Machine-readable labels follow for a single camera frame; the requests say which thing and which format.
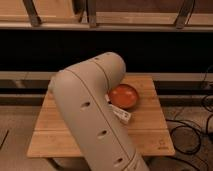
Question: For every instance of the wooden shelf rack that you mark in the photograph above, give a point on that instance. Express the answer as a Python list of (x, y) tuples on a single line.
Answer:
[(108, 15)]

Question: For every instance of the wooden board table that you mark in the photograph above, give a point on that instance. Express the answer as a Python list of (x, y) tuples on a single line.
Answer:
[(147, 128)]

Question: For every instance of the orange ceramic bowl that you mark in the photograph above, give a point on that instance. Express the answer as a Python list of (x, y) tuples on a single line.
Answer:
[(124, 96)]

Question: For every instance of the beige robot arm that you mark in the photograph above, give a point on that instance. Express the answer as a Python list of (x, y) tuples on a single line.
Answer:
[(79, 93)]

